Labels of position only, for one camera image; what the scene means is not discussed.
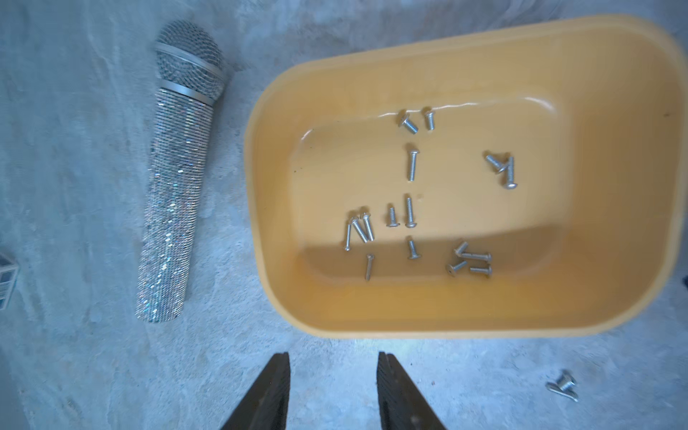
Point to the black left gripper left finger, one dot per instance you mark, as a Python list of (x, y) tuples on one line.
[(265, 406)]

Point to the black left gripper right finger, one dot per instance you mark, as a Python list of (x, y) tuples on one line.
[(401, 404)]

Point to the yellow plastic storage box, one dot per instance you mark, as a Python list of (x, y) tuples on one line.
[(594, 111)]

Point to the silver screw in box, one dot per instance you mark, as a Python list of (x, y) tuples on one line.
[(355, 223), (429, 116), (461, 248), (348, 237), (486, 271), (454, 269), (408, 124), (365, 216), (510, 174), (486, 257), (410, 216), (392, 221), (412, 167), (497, 165)]

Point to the playing card box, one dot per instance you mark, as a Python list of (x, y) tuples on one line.
[(9, 271)]

